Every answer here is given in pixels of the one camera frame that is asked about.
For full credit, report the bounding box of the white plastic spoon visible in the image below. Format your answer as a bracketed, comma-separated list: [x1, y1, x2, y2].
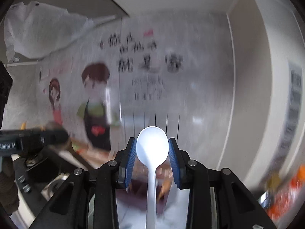
[136, 126, 169, 228]

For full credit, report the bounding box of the brown wooden spoon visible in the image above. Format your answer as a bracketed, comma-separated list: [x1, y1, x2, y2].
[157, 179, 172, 201]

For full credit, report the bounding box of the purple plastic utensil holder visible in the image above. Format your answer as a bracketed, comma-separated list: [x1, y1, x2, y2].
[116, 163, 176, 215]

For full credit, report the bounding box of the gas stove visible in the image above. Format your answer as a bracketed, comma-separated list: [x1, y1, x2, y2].
[16, 144, 94, 205]

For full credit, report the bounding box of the red orange-capped bottle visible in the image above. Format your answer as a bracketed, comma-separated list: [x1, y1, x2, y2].
[266, 164, 304, 221]

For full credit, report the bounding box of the white plastic bag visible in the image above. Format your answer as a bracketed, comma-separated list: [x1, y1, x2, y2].
[4, 1, 117, 61]

